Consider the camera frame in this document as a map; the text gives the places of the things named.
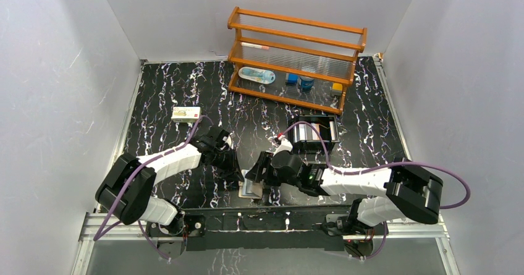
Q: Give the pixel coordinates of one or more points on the yellow small object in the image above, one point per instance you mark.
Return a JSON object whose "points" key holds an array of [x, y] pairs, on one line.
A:
{"points": [[336, 89]]}

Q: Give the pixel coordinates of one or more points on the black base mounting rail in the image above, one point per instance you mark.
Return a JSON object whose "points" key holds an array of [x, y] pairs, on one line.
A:
{"points": [[334, 227]]}

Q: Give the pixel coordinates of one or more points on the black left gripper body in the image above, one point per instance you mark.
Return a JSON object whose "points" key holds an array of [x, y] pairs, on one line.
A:
{"points": [[228, 166]]}

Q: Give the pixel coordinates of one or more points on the blue white round jar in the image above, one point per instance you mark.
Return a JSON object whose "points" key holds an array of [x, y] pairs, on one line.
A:
{"points": [[305, 83]]}

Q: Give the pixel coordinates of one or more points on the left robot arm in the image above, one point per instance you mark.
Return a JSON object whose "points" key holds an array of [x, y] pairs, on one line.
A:
{"points": [[126, 189]]}

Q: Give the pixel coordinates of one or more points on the beige card holder wallet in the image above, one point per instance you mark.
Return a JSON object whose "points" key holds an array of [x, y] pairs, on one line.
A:
{"points": [[249, 189]]}

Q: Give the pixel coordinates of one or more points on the small white cardboard box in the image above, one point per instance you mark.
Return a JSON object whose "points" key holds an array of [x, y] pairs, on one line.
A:
{"points": [[186, 114]]}

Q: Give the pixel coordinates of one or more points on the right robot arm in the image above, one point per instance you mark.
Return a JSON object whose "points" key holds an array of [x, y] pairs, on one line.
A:
{"points": [[401, 190]]}

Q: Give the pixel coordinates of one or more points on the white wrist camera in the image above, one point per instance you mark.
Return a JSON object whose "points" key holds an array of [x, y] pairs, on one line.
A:
{"points": [[227, 143], [284, 145]]}

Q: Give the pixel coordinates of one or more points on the aluminium frame rail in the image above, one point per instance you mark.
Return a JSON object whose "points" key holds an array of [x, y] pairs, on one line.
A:
{"points": [[204, 223]]}

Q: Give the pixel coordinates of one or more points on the black card box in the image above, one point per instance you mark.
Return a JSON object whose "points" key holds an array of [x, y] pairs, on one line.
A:
{"points": [[312, 146]]}

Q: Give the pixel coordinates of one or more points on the stack of cards in box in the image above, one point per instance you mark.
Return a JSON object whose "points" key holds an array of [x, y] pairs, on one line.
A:
{"points": [[315, 132]]}

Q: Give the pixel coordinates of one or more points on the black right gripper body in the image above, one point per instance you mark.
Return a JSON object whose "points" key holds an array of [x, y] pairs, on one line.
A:
{"points": [[272, 177]]}

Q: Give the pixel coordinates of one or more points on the blue small box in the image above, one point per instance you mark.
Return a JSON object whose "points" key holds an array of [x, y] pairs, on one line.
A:
{"points": [[291, 79]]}

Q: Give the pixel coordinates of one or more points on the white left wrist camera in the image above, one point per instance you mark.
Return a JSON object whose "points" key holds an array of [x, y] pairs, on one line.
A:
{"points": [[227, 143]]}

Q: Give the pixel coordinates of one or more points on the white pink marker pen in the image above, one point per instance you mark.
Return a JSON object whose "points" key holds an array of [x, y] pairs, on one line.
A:
{"points": [[252, 45]]}

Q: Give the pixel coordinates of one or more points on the orange wooden shelf rack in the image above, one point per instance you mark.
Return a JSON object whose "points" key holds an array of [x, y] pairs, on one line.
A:
{"points": [[327, 52]]}

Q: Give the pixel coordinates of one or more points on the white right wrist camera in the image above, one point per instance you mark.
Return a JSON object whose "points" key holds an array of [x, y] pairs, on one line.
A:
{"points": [[284, 145]]}

